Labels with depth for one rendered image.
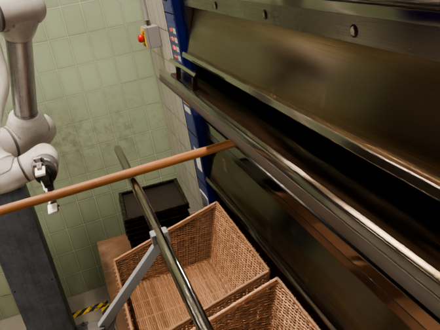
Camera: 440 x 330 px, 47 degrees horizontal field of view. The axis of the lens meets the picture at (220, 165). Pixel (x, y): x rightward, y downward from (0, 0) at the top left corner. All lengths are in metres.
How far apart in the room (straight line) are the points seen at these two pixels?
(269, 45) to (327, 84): 0.30
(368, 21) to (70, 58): 2.09
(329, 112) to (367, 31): 0.20
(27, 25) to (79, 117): 0.87
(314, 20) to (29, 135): 1.62
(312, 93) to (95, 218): 2.18
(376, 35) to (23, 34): 1.52
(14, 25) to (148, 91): 1.02
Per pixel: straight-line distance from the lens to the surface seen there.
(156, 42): 2.47
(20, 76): 2.23
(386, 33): 0.84
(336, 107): 1.00
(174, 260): 1.20
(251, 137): 1.09
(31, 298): 2.63
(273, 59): 1.26
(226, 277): 2.03
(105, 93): 2.83
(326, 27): 0.99
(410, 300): 1.02
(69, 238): 3.11
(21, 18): 2.08
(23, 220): 2.43
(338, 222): 0.81
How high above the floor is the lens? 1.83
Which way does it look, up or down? 24 degrees down
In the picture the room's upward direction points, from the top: 10 degrees counter-clockwise
